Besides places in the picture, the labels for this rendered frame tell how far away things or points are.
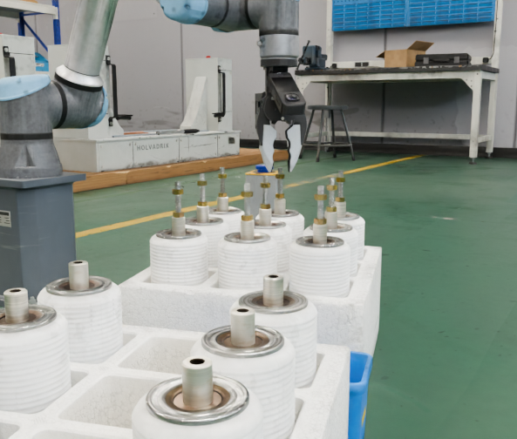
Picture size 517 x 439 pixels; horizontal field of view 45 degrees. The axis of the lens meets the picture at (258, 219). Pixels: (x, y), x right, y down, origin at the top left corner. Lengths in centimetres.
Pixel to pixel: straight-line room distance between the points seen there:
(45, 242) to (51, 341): 88
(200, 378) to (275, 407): 12
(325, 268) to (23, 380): 48
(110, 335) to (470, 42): 546
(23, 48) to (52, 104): 194
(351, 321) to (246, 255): 19
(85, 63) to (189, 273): 72
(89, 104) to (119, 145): 223
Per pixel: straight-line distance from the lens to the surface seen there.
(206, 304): 98
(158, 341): 81
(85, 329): 74
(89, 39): 156
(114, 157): 379
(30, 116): 151
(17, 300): 67
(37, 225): 150
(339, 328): 94
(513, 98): 591
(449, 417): 103
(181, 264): 101
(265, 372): 55
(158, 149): 408
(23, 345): 64
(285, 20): 121
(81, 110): 159
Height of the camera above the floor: 46
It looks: 10 degrees down
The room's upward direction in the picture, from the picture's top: straight up
